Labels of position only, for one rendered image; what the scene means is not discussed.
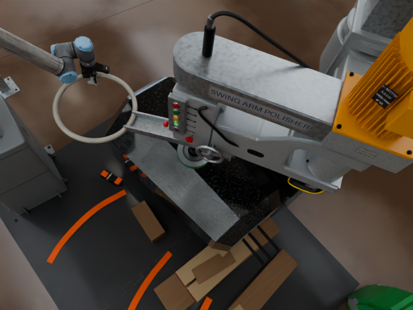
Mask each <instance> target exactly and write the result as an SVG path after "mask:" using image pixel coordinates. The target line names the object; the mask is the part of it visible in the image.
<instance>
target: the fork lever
mask: <svg viewBox="0 0 413 310"><path fill-rule="evenodd" d="M132 113H133V114H135V115H136V118H135V121H134V123H133V124H132V126H128V125H124V128H126V129H127V131H128V132H133V133H137V134H140V135H145V136H148V137H152V138H157V139H160V140H165V141H169V142H172V143H177V144H180V145H184V146H189V147H191V148H196V146H194V145H190V144H188V143H186V142H183V141H181V140H178V139H175V138H174V137H173V132H172V131H171V130H169V126H168V127H165V126H164V125H163V122H164V121H168V118H165V117H160V116H155V115H151V114H146V113H142V112H138V111H133V110H132ZM224 161H229V159H228V158H227V157H224Z"/></svg>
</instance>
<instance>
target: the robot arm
mask: <svg viewBox="0 0 413 310"><path fill-rule="evenodd" d="M0 49H1V50H3V51H5V52H7V53H9V54H12V55H14V56H16V57H18V58H21V59H22V60H24V61H27V62H29V63H31V64H33V65H36V66H38V67H40V68H42V69H44V70H46V71H48V72H50V73H52V74H54V75H56V76H58V77H59V80H60V81H61V82H62V83H65V84H69V83H72V82H74V81H75V80H76V79H77V72H76V69H75V65H74V60H73V59H75V58H79V59H80V66H81V70H82V76H83V78H90V77H91V78H90V80H89V81H87V82H88V84H95V86H97V85H98V82H97V78H98V77H96V71H99V72H102V73H105V74H108V73H109V66H106V65H102V64H100V63H97V62H96V57H95V53H94V49H93V44H92V42H91V40H90V39H89V38H87V37H84V36H80V37H78V38H76V40H75V41H74V42H66V43H61V44H54V45H51V47H50V49H51V54H50V53H48V52H46V51H44V50H42V49H40V48H38V47H36V46H34V45H32V44H30V43H29V42H27V41H25V40H23V39H21V38H19V37H17V36H15V35H14V34H12V33H10V32H8V31H6V30H4V29H2V28H0Z"/></svg>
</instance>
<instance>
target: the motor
mask: <svg viewBox="0 0 413 310"><path fill-rule="evenodd" d="M332 131H333V132H335V133H339V134H341V135H344V136H346V137H349V138H352V139H354V140H357V141H360V142H362V143H365V144H368V145H371V146H373V147H376V148H379V149H382V150H384V151H387V152H389V153H392V154H395V155H397V156H400V157H403V158H405V159H409V160H411V159H412V157H413V17H412V18H411V19H410V20H409V22H408V23H407V25H406V26H405V27H404V28H403V30H402V31H401V32H399V33H398V34H397V35H396V36H395V37H394V38H393V39H392V41H391V42H390V43H389V45H388V46H387V47H386V48H385V50H384V51H383V52H382V53H381V54H380V55H379V57H378V58H377V60H376V61H375V62H374V63H373V64H372V66H371V67H370V68H369V69H368V70H367V72H366V73H365V74H364V76H362V75H359V74H356V73H353V72H351V71H347V72H346V75H345V80H344V84H343V88H342V92H341V95H340V99H339V104H338V107H337V111H336V116H335V119H334V123H333V127H332Z"/></svg>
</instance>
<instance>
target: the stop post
mask: <svg viewBox="0 0 413 310"><path fill-rule="evenodd" d="M19 91H20V89H19V88H18V87H17V85H16V84H15V83H14V81H13V80H12V79H11V77H7V78H5V79H3V78H2V77H1V75H0V95H2V96H3V97H4V99H6V98H8V97H10V96H12V95H14V94H16V93H17V92H19Z"/></svg>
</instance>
